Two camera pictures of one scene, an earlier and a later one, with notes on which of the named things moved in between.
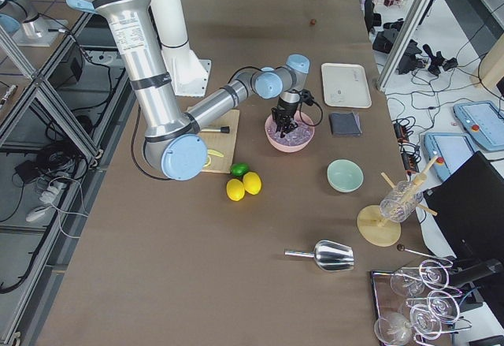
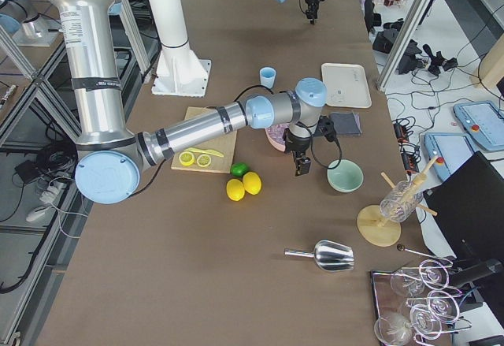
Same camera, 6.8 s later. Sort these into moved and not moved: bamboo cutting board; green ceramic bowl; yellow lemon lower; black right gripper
Moved: black right gripper
Not moved: yellow lemon lower; bamboo cutting board; green ceramic bowl
